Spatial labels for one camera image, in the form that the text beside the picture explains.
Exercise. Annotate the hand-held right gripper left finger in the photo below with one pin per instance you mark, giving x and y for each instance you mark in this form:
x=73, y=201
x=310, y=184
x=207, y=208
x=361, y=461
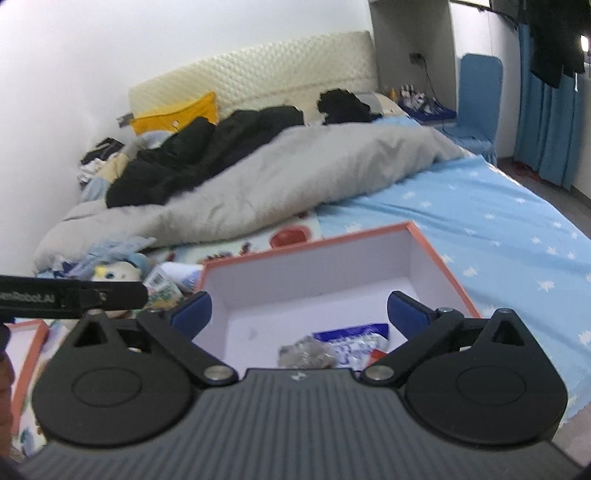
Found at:
x=194, y=314

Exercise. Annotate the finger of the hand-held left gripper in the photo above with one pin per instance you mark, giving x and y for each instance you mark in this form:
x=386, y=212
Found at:
x=115, y=295

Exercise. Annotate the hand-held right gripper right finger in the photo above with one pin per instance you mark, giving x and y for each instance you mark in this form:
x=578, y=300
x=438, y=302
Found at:
x=406, y=314

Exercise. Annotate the pile of mixed snacks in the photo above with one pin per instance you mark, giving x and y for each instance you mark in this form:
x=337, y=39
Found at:
x=161, y=295

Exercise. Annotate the red snack packet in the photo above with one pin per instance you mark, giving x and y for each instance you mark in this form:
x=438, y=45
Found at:
x=376, y=355

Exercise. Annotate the blue snack packet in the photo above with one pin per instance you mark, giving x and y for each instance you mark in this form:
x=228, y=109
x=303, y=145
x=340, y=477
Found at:
x=355, y=344

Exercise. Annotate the orange gift box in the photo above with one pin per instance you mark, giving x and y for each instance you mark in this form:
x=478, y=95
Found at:
x=323, y=286

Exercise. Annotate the clear grey snack packet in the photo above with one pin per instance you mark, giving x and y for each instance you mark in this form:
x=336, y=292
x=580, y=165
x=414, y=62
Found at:
x=304, y=353

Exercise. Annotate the blue white plush penguin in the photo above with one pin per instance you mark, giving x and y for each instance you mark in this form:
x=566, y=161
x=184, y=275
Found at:
x=120, y=272

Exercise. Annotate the white spray bottle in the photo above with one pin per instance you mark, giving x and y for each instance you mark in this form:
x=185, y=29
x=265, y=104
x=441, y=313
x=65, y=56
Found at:
x=182, y=272

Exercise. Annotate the orange box lid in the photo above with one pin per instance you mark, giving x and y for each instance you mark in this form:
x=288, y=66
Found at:
x=25, y=344

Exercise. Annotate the food printed bed sheet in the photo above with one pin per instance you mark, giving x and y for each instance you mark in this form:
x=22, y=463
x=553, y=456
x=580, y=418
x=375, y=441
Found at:
x=286, y=240

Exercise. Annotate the blue star bed sheet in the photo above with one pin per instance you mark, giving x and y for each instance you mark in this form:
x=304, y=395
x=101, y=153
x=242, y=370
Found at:
x=508, y=221

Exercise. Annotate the heap of clothes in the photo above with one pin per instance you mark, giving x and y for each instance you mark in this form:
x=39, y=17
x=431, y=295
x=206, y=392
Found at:
x=101, y=150

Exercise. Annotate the grey blanket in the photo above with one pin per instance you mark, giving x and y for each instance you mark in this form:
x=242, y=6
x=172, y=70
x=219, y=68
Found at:
x=277, y=184

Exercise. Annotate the black jacket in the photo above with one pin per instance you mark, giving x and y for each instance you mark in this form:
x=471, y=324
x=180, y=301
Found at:
x=194, y=152

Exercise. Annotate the yellow pillow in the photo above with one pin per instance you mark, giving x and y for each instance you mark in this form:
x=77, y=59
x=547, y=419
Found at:
x=184, y=113

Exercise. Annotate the cluttered bedside stand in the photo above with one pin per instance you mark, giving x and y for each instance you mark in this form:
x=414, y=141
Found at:
x=434, y=113

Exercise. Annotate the beige pillow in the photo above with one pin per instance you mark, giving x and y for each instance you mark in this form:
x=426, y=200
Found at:
x=388, y=108

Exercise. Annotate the black garment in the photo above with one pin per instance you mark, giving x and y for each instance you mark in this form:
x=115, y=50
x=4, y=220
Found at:
x=344, y=106

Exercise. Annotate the blue covered chair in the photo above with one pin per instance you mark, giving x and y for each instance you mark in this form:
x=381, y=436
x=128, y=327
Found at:
x=480, y=92

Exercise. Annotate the blue curtain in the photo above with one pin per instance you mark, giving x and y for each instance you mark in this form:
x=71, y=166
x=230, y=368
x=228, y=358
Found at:
x=549, y=129

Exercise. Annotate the cream quilted headboard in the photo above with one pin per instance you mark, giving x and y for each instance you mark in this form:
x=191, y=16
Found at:
x=277, y=69

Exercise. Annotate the dark hanging clothes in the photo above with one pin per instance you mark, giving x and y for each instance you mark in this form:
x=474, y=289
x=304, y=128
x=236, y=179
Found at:
x=554, y=50

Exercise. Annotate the grey wall socket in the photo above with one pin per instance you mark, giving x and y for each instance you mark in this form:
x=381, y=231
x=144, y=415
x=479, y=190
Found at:
x=124, y=121

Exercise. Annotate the black wall socket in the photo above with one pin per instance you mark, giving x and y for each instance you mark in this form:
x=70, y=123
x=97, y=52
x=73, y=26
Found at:
x=415, y=57

